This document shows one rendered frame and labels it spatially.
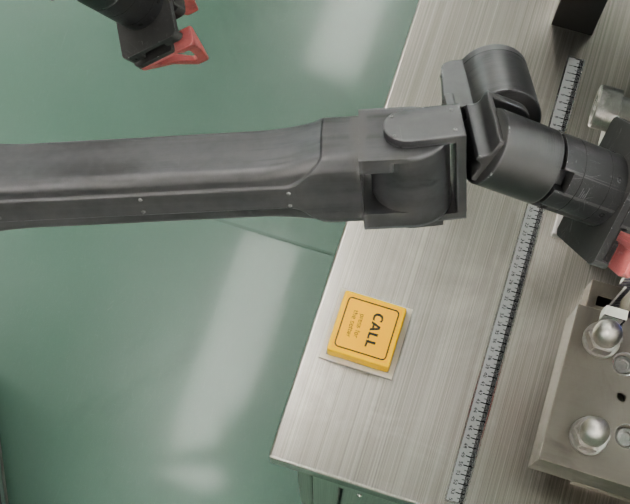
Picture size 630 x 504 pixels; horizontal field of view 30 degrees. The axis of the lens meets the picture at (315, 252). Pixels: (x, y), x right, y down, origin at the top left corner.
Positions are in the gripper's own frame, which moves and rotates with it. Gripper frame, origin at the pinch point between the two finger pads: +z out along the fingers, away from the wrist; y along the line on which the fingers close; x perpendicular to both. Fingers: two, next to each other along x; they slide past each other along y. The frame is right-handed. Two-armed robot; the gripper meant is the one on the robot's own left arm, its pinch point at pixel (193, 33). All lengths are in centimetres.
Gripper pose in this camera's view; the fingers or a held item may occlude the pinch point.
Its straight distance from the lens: 124.8
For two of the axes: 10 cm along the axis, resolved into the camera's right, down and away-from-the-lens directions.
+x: -8.5, 3.3, 4.1
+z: 4.8, 1.7, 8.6
